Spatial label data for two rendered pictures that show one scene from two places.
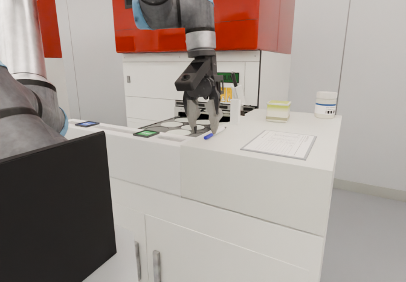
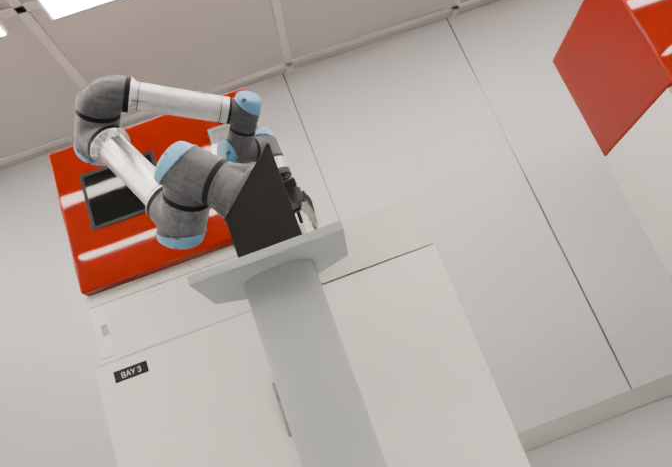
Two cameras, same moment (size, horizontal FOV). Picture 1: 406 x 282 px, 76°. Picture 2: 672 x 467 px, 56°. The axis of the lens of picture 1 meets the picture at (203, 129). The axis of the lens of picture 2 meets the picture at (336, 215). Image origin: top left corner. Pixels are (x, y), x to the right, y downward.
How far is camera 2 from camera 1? 1.40 m
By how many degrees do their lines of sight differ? 46
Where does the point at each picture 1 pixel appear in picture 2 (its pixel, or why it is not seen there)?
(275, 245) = (409, 273)
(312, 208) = (416, 227)
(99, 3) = not seen: outside the picture
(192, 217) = (331, 300)
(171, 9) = (253, 144)
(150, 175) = not seen: hidden behind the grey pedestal
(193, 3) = (266, 139)
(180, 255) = not seen: hidden behind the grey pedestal
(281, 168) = (383, 211)
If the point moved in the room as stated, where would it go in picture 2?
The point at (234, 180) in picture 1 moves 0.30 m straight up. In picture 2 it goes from (354, 240) to (318, 147)
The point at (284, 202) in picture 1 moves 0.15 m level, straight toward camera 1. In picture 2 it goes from (398, 234) to (410, 214)
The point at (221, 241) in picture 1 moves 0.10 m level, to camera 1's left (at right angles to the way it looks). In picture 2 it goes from (367, 303) to (336, 311)
